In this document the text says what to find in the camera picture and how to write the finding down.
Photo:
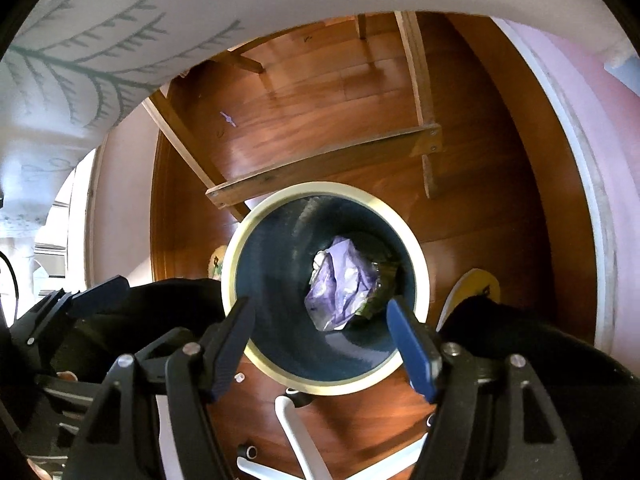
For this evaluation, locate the pink bed blanket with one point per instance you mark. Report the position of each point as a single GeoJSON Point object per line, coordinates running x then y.
{"type": "Point", "coordinates": [600, 118]}

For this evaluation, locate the green and black wrapper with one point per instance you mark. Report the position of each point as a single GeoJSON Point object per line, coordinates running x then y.
{"type": "Point", "coordinates": [381, 290]}

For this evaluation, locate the dark round trash bin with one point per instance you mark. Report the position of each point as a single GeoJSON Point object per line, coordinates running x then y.
{"type": "Point", "coordinates": [269, 262]}

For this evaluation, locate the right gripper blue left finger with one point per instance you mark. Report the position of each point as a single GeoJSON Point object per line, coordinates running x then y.
{"type": "Point", "coordinates": [197, 375]}

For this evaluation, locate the purple plastic bag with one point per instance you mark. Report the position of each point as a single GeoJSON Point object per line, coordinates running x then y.
{"type": "Point", "coordinates": [340, 279]}

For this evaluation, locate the yellow slipper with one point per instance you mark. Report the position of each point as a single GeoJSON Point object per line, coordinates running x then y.
{"type": "Point", "coordinates": [215, 263]}
{"type": "Point", "coordinates": [475, 282]}

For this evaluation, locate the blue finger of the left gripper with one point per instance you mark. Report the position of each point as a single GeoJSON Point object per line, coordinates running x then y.
{"type": "Point", "coordinates": [55, 314]}

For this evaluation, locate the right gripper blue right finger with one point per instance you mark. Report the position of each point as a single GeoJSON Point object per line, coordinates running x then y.
{"type": "Point", "coordinates": [447, 383]}

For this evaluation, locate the wooden table frame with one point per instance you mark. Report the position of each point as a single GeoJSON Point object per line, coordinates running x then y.
{"type": "Point", "coordinates": [424, 139]}

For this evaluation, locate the tree pattern tablecloth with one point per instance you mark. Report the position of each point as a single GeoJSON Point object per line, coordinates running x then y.
{"type": "Point", "coordinates": [73, 69]}

